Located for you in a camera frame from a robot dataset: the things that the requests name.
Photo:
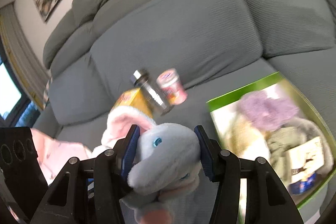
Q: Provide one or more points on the green cardboard box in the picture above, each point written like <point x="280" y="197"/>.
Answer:
<point x="224" y="109"/>

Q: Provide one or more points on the orange snack box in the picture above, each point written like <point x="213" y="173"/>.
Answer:
<point x="134" y="98"/>

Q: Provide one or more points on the grey fabric sofa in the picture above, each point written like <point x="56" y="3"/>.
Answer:
<point x="216" y="46"/>

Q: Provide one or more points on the window curtain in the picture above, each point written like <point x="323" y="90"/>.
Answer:
<point x="31" y="75"/>

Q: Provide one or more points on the blue plush elephant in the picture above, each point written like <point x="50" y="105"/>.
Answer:
<point x="167" y="162"/>

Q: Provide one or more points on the purple fluffy cloth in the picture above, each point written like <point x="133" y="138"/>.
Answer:
<point x="265" y="113"/>

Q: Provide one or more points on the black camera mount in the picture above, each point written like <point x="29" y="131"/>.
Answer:
<point x="22" y="182"/>

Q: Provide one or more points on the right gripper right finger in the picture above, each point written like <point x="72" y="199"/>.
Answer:
<point x="211" y="161"/>

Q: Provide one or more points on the pink plastic jar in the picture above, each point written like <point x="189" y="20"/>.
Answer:
<point x="171" y="85"/>

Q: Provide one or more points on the cream yellow towel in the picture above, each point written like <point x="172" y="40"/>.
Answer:
<point x="245" y="140"/>

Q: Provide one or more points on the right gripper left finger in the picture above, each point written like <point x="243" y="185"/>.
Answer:
<point x="127" y="151"/>

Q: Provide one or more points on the clear bottle steel cap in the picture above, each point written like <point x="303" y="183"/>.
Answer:
<point x="155" y="97"/>

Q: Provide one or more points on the olive green cloth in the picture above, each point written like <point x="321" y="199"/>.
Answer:
<point x="278" y="143"/>

